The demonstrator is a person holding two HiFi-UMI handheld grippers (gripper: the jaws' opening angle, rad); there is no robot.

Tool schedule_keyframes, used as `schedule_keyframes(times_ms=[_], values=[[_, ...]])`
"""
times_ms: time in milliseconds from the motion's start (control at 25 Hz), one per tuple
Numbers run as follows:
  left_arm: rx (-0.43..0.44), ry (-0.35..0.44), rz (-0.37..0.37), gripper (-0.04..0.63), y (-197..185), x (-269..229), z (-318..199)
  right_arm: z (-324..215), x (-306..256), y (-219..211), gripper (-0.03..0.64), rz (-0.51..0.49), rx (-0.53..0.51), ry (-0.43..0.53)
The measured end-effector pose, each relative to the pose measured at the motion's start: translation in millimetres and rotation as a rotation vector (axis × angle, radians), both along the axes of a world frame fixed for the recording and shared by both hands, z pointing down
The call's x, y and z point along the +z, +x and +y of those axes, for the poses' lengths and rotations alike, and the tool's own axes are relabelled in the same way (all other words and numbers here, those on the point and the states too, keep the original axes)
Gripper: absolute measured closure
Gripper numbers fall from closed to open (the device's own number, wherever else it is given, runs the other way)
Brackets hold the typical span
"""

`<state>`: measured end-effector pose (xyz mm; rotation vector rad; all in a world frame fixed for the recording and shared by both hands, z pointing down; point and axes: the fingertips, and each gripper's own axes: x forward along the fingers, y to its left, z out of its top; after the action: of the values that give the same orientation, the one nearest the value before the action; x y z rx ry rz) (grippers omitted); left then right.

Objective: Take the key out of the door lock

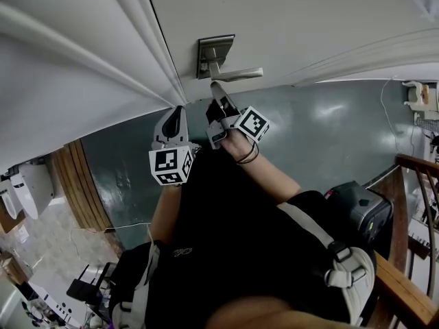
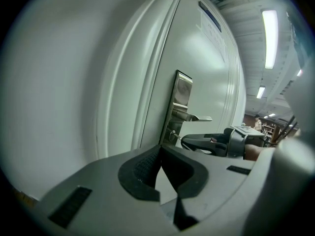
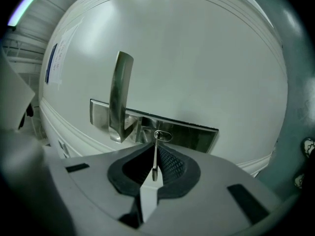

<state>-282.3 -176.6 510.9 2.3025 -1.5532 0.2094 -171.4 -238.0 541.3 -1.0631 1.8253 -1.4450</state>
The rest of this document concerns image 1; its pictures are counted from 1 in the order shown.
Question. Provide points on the large cardboard box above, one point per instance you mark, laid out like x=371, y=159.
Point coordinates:
x=10, y=219

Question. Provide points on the brown wooden railing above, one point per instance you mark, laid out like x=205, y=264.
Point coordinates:
x=401, y=286

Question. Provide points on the person's black shirt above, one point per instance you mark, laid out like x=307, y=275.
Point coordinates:
x=240, y=235

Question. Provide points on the person's chin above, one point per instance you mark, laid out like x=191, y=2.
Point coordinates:
x=267, y=314

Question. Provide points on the large white toilet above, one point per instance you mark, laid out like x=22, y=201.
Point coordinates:
x=34, y=190

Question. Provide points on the person's right forearm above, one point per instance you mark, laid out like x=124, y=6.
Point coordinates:
x=267, y=177

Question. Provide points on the white panelled door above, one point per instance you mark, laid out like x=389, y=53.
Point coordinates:
x=308, y=19

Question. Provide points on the black wrist bands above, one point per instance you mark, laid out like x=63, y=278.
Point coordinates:
x=248, y=156

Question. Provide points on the black equipment case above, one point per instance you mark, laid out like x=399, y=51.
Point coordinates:
x=360, y=207

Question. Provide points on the wooden plank platform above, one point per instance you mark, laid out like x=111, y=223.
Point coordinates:
x=82, y=187

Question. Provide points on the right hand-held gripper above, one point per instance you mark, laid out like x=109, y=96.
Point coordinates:
x=253, y=122

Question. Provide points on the person's left forearm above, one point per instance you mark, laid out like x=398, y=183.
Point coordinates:
x=164, y=214

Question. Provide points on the white stool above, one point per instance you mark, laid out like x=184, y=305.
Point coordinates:
x=420, y=96

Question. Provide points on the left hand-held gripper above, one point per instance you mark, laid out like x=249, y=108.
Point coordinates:
x=166, y=161

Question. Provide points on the small white toilet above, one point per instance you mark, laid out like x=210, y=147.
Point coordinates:
x=8, y=199

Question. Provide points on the black router with antennas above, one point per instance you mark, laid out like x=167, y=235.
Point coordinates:
x=85, y=284

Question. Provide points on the silver door lock plate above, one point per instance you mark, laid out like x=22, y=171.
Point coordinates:
x=219, y=46

